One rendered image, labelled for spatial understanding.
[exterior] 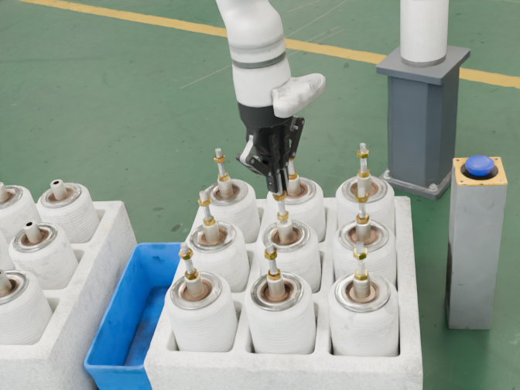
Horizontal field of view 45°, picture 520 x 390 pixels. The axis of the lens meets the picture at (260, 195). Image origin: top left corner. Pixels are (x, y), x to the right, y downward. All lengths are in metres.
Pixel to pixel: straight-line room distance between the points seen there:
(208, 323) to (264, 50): 0.38
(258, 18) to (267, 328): 0.41
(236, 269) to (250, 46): 0.38
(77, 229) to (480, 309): 0.72
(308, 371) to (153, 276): 0.50
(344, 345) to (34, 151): 1.27
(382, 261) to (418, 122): 0.49
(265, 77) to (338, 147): 0.87
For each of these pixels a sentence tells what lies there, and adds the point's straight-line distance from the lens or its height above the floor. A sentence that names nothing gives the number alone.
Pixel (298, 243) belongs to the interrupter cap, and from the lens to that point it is 0.96.
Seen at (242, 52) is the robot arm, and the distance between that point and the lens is 0.78.
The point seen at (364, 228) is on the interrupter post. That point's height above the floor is 0.27.
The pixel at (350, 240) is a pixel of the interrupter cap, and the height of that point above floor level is 0.25.
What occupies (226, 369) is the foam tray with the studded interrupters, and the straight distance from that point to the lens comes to 0.91.
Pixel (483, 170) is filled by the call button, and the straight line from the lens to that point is 0.97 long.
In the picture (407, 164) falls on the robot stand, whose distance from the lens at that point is 1.44.
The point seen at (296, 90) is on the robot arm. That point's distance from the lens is 0.79.
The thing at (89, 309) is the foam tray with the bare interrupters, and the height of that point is 0.13.
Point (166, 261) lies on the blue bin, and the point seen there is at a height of 0.08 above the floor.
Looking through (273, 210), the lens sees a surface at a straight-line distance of 1.05.
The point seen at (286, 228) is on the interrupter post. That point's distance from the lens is 0.95.
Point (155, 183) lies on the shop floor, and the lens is 1.63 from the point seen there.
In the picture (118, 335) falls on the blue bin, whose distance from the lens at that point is 1.17.
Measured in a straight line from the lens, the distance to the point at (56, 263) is 1.11.
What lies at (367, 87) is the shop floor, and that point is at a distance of 1.92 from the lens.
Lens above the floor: 0.88
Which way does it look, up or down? 36 degrees down
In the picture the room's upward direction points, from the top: 10 degrees counter-clockwise
